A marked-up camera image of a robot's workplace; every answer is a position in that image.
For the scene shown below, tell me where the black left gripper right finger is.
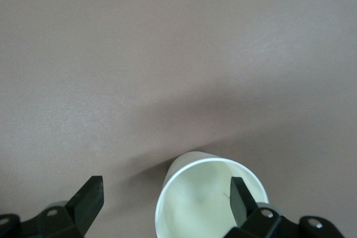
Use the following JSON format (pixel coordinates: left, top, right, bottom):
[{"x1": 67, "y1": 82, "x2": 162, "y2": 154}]
[{"x1": 224, "y1": 176, "x2": 343, "y2": 238}]

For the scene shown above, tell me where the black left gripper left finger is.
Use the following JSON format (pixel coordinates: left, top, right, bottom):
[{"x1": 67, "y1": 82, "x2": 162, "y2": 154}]
[{"x1": 0, "y1": 175, "x2": 105, "y2": 238}]

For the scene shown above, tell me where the white paper cup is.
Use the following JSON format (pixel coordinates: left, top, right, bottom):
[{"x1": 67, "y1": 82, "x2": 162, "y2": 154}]
[{"x1": 155, "y1": 150, "x2": 270, "y2": 238}]

